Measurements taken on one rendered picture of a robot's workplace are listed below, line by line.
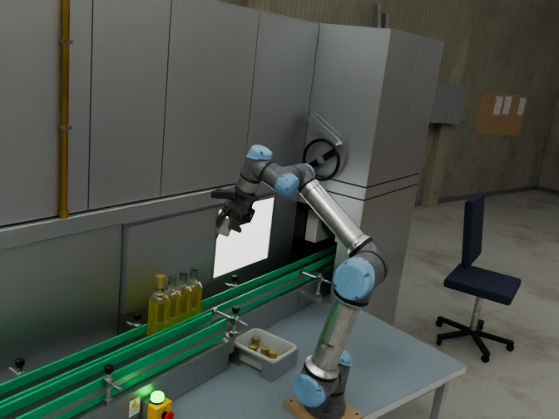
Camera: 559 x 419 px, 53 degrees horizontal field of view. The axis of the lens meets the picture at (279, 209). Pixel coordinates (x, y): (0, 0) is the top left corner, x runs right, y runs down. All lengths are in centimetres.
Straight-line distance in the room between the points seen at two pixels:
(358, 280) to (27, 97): 108
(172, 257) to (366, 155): 106
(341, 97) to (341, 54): 20
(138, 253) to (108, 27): 79
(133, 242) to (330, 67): 131
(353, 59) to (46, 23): 147
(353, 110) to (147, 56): 111
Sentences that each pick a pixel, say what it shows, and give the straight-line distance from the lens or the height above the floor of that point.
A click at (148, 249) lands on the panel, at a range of 215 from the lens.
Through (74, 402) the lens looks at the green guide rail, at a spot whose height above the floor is 93.
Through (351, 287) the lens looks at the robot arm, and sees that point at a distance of 168.
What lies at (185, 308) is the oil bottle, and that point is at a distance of 218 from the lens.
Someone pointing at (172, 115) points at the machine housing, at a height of 171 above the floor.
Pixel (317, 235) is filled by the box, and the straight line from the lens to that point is 308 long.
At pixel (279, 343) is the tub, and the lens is 238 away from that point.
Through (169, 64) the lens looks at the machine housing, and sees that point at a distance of 210.
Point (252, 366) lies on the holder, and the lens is 230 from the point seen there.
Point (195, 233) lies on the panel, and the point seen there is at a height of 123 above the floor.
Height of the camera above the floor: 196
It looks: 15 degrees down
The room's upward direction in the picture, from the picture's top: 7 degrees clockwise
